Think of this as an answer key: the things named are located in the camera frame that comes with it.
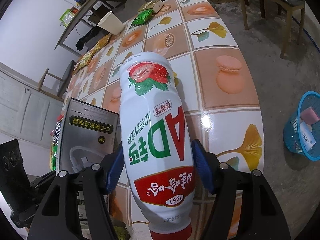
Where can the table with printed tablecloth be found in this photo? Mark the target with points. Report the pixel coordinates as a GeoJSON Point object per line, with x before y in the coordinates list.
{"type": "Point", "coordinates": [225, 110]}

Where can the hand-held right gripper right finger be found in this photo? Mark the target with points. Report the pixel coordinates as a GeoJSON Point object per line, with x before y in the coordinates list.
{"type": "Point", "coordinates": [200, 165]}

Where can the blue plastic mesh basket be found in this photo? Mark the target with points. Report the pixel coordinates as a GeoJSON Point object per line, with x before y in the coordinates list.
{"type": "Point", "coordinates": [292, 135]}

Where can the white strawberry milk bottle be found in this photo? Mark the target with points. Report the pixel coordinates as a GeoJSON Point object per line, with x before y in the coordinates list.
{"type": "Point", "coordinates": [155, 130]}

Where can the white panelled door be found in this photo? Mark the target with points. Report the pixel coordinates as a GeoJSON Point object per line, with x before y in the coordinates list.
{"type": "Point", "coordinates": [22, 100]}

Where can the yellow green snack packet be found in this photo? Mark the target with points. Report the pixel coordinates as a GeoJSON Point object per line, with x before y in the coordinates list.
{"type": "Point", "coordinates": [87, 57]}

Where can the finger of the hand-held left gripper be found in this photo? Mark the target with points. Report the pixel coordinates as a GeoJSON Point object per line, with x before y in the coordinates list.
{"type": "Point", "coordinates": [43, 180]}

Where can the orange yellow snack packet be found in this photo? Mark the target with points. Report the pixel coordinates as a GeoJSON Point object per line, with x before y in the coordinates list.
{"type": "Point", "coordinates": [102, 42]}

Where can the gold box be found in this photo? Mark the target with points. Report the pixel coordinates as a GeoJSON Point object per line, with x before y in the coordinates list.
{"type": "Point", "coordinates": [150, 6]}

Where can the black cloth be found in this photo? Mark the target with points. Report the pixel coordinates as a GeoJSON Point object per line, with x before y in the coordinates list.
{"type": "Point", "coordinates": [87, 38]}

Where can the green chip bag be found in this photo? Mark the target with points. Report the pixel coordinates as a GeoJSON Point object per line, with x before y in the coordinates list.
{"type": "Point", "coordinates": [56, 150]}

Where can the pink block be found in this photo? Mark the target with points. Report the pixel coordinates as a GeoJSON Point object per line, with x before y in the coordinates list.
{"type": "Point", "coordinates": [310, 115]}

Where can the white paper cup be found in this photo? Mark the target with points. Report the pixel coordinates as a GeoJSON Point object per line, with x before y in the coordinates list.
{"type": "Point", "coordinates": [111, 22]}

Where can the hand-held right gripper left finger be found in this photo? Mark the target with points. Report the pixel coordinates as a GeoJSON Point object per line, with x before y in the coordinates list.
{"type": "Point", "coordinates": [112, 173]}

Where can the green and white packet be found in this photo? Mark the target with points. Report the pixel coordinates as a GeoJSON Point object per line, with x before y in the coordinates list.
{"type": "Point", "coordinates": [67, 17]}

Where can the grey side table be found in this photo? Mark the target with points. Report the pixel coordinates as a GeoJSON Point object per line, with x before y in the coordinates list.
{"type": "Point", "coordinates": [82, 10]}

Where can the white paper slip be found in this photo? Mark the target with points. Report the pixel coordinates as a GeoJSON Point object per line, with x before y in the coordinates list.
{"type": "Point", "coordinates": [308, 136]}

